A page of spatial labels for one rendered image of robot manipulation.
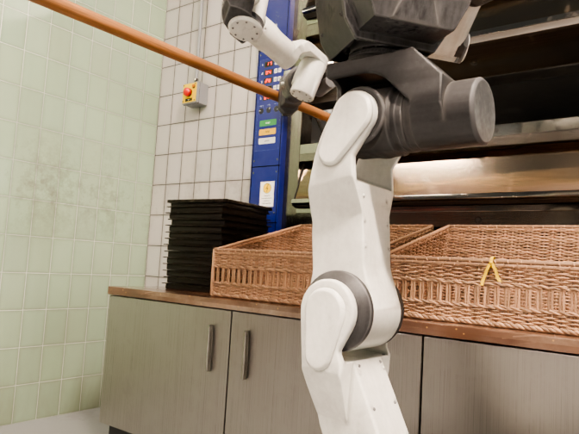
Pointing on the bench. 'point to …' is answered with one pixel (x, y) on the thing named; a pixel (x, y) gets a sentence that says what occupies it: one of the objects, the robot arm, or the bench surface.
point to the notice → (266, 194)
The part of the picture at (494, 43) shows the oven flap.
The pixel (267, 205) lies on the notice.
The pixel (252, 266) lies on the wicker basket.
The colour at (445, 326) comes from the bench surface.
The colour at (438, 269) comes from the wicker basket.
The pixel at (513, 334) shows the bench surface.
